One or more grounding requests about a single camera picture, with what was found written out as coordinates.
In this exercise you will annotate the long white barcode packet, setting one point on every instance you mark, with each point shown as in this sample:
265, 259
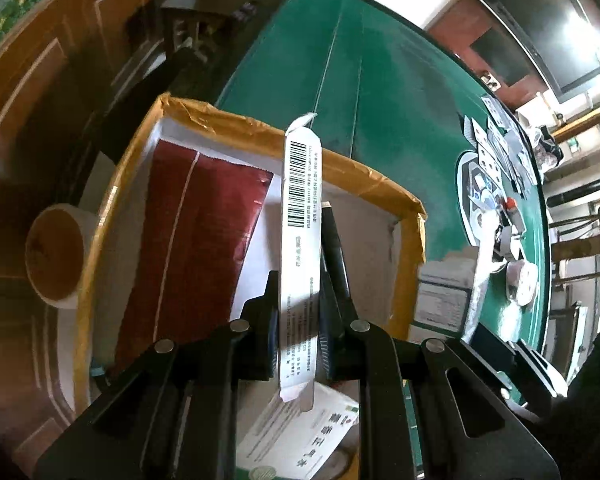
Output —
300, 210

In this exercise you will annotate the spread of playing cards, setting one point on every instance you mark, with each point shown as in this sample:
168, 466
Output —
500, 155

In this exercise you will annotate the tape roll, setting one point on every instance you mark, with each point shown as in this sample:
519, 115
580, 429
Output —
525, 280

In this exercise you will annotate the black television screen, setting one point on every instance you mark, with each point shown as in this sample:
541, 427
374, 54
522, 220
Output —
540, 25

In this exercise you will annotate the dark wooden side table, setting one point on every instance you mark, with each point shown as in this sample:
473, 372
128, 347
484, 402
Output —
190, 15

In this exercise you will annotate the dark cloth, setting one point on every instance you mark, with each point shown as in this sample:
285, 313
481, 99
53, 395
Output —
595, 385

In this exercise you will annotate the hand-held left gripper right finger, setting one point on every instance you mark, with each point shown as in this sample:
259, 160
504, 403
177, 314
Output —
330, 355

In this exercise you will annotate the white oval tray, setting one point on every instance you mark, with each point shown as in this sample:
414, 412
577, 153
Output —
467, 195

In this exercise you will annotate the dark red foil packet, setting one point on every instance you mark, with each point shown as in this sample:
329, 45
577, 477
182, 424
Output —
200, 240

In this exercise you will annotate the black pen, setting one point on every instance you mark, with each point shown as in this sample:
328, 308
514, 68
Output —
335, 255

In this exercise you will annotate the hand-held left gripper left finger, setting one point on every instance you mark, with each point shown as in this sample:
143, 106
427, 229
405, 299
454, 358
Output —
260, 340

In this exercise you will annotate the wooden door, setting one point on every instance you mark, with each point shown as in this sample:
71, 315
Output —
40, 75

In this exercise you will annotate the black pole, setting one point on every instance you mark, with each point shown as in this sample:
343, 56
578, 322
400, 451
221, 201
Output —
585, 190

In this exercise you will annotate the red capped white bottle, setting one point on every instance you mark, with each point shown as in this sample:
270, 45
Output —
514, 215

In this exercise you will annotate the wooden television cabinet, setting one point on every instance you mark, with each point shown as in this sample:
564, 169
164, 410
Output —
450, 35

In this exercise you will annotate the white and green medicine box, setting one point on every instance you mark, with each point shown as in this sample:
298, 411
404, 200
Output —
300, 440

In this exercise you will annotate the cardboard box with yellow tape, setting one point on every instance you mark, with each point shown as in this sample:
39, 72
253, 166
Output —
365, 250

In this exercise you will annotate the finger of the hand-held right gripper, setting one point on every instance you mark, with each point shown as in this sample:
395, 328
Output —
535, 375

